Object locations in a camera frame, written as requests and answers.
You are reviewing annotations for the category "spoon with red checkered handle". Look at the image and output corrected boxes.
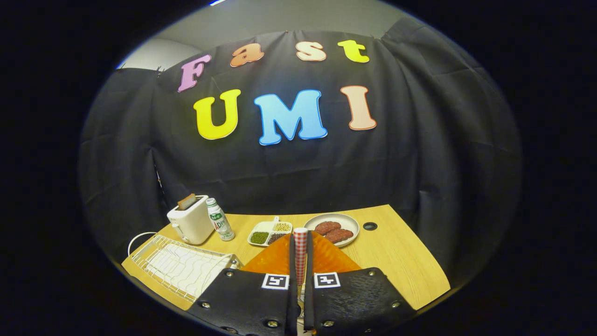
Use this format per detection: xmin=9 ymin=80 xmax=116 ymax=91
xmin=293 ymin=227 xmax=309 ymax=327

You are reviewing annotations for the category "plastic bottle green label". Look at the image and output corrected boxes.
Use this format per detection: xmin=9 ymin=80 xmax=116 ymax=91
xmin=206 ymin=198 xmax=236 ymax=241

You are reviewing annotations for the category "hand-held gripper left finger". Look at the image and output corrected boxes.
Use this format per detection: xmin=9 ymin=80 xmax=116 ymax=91
xmin=187 ymin=231 xmax=299 ymax=336

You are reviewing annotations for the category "white wire dish rack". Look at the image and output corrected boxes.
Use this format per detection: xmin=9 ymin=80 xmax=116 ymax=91
xmin=127 ymin=232 xmax=243 ymax=303

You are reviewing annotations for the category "black backdrop cloth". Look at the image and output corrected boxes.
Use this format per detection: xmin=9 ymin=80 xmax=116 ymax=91
xmin=77 ymin=19 xmax=523 ymax=280

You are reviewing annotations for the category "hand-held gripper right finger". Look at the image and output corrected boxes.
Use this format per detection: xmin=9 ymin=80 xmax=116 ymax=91
xmin=303 ymin=230 xmax=416 ymax=334

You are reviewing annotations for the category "cream plate with meat patties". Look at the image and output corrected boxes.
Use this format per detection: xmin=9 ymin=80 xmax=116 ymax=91
xmin=304 ymin=213 xmax=360 ymax=248

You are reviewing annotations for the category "white toaster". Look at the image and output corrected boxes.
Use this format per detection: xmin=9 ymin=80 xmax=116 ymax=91
xmin=167 ymin=195 xmax=215 ymax=245

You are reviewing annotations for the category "white divided dish with beans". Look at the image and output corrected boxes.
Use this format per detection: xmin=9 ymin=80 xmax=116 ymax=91
xmin=247 ymin=216 xmax=293 ymax=247

